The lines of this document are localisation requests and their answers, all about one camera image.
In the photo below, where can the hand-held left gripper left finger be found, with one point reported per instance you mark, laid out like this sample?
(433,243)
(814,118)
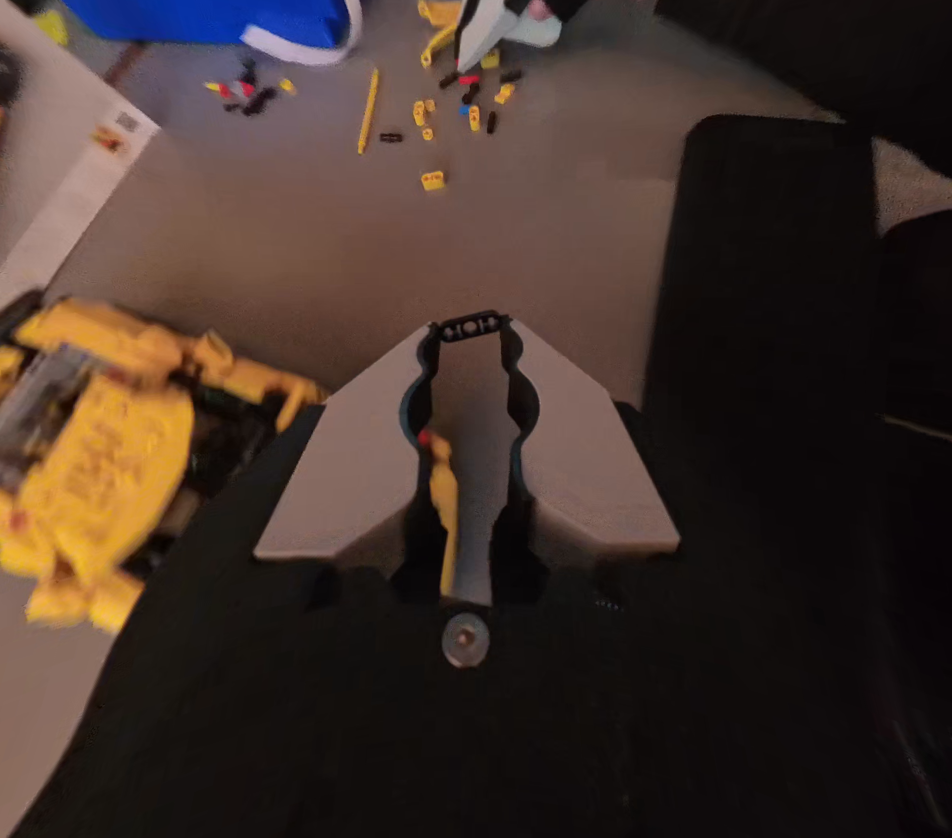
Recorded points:
(335,481)

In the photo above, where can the yellow curved frame piece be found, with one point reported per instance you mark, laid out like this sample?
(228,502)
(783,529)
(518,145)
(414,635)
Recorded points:
(439,12)

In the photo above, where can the dark perforated panel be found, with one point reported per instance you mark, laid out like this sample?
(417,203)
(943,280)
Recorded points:
(758,295)

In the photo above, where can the car picture instruction booklet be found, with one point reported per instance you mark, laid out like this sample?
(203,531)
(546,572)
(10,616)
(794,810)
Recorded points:
(44,146)

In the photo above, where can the short black holed beam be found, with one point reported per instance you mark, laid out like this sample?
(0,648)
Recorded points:
(470,328)

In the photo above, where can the yellow toy brick car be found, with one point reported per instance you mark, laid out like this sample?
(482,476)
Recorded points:
(111,466)

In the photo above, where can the scatter of small yellow bricks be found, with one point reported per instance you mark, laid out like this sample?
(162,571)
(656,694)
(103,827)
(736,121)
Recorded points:
(472,109)

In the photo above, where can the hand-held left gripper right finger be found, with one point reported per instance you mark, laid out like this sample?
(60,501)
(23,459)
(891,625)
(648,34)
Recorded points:
(602,481)

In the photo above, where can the cluster of small mixed bricks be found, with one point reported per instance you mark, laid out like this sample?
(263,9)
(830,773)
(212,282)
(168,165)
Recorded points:
(245,90)

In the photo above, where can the black fleece-lined jacket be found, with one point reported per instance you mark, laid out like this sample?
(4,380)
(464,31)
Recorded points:
(915,183)

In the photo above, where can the thin yellow stick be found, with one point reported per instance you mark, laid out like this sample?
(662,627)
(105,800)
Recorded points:
(368,109)

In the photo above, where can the yellow two-hole connector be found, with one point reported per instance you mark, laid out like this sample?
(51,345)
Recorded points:
(433,180)

